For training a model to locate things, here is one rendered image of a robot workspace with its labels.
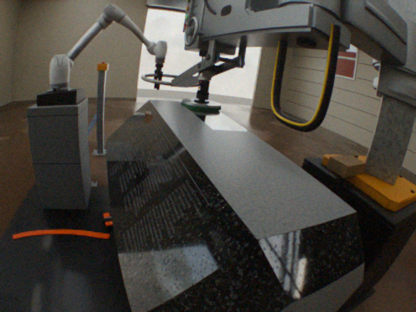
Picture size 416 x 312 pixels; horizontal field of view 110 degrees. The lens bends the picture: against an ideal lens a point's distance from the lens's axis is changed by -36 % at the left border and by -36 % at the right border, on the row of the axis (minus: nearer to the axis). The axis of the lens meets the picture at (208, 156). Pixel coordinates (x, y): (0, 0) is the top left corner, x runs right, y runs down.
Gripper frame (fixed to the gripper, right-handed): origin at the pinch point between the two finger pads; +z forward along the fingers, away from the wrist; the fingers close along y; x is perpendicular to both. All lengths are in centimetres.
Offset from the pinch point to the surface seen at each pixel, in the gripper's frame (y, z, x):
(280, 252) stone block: 172, -12, -72
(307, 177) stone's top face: 163, -12, -47
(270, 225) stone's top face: 168, -13, -70
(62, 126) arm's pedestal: 32, 17, -87
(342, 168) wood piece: 164, -5, -8
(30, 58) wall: -650, -12, -179
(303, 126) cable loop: 154, -20, -37
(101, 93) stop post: -72, 19, -33
